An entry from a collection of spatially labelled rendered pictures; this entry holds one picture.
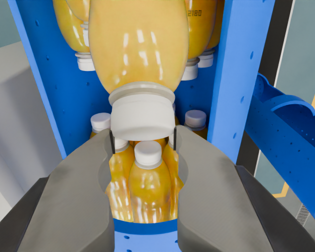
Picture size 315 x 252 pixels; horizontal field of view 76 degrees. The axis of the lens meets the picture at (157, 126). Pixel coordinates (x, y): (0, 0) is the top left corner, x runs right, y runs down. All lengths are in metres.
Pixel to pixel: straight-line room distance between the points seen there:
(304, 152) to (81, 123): 0.70
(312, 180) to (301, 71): 1.15
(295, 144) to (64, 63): 0.76
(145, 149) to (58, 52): 0.19
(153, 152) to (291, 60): 1.54
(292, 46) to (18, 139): 1.61
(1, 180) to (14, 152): 0.07
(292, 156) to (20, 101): 0.81
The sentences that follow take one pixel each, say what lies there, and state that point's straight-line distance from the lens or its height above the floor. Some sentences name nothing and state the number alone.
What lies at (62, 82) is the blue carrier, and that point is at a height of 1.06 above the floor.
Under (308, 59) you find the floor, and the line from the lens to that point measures 1.81.
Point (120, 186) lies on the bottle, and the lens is 0.36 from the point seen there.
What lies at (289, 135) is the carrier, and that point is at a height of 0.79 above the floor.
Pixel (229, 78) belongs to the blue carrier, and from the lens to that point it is 0.18.
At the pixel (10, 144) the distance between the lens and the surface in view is 0.45.
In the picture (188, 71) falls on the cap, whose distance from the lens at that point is 0.27.
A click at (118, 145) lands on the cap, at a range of 0.32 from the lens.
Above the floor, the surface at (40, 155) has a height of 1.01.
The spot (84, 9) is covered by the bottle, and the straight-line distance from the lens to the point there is 0.26.
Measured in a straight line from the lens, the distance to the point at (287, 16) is 1.46.
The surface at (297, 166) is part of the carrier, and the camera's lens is 0.83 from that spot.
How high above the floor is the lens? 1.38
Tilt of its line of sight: 58 degrees down
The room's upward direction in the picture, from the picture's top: 174 degrees clockwise
